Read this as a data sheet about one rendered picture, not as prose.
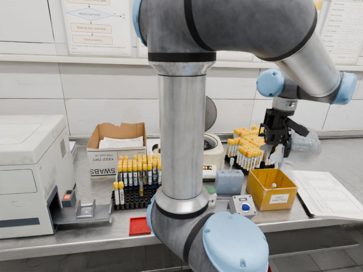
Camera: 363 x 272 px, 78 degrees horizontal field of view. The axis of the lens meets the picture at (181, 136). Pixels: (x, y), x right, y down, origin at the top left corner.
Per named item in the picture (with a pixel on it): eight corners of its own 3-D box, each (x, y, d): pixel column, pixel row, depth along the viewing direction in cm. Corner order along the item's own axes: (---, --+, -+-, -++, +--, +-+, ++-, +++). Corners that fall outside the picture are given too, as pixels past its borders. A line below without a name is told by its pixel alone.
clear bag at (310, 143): (285, 149, 132) (291, 128, 126) (282, 138, 147) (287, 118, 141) (323, 155, 127) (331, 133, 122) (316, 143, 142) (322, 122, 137)
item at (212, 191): (204, 208, 84) (206, 194, 81) (201, 199, 88) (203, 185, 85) (215, 207, 84) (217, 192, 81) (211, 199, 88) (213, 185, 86)
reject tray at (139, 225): (129, 235, 71) (128, 233, 70) (129, 219, 77) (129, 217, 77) (150, 233, 72) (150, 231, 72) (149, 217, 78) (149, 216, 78)
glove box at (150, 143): (147, 175, 101) (147, 157, 97) (146, 150, 123) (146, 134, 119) (175, 174, 103) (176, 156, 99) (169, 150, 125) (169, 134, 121)
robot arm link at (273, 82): (297, 70, 54) (313, 68, 61) (255, 68, 62) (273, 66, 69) (291, 103, 57) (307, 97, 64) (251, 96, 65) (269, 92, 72)
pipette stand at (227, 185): (216, 198, 89) (219, 177, 85) (213, 188, 95) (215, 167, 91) (241, 198, 90) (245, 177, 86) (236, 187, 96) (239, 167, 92)
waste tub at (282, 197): (259, 212, 83) (264, 190, 79) (244, 189, 95) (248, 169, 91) (292, 209, 85) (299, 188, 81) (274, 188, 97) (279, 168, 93)
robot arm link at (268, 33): (309, -121, 19) (363, 70, 54) (207, -73, 26) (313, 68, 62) (267, 20, 20) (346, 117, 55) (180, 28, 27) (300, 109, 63)
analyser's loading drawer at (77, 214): (41, 228, 69) (38, 215, 67) (49, 213, 75) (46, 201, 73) (111, 222, 73) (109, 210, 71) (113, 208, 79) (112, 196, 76)
